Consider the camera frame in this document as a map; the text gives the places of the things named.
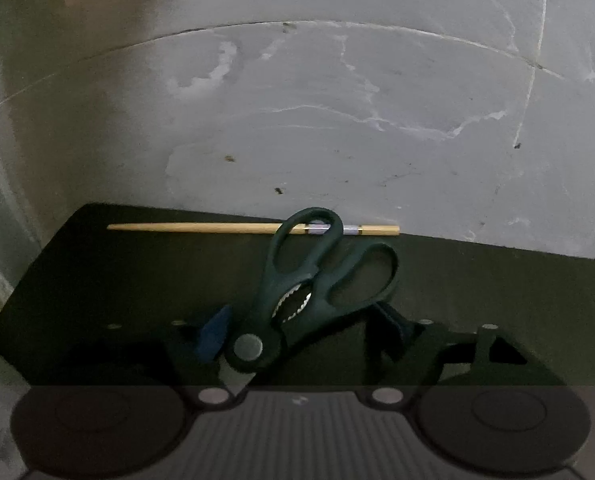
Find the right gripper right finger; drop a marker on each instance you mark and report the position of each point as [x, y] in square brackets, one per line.
[406, 358]

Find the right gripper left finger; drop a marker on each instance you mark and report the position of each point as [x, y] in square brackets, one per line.
[194, 357]

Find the dark green scissors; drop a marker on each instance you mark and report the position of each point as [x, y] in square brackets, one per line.
[289, 306]

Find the purple banded bamboo chopstick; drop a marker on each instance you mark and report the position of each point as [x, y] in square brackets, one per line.
[239, 228]

